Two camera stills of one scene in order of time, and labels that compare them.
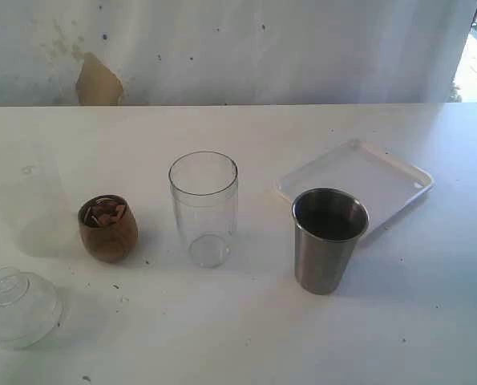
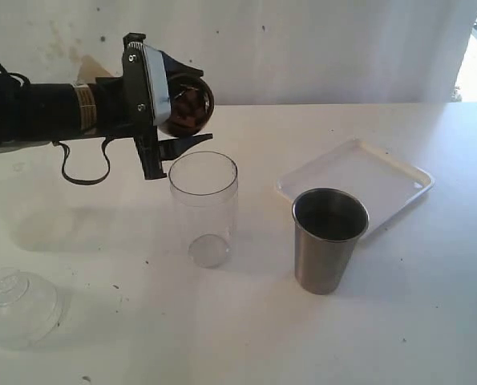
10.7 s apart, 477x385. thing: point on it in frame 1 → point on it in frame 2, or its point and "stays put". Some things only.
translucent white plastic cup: x=28 y=187 → x=7 y=207
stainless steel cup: x=328 y=226 stays put
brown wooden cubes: x=105 y=215 → x=189 y=107
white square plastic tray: x=386 y=183 stays put
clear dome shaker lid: x=20 y=310 stays put
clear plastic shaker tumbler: x=204 y=188 stays put
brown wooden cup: x=109 y=228 → x=192 y=103
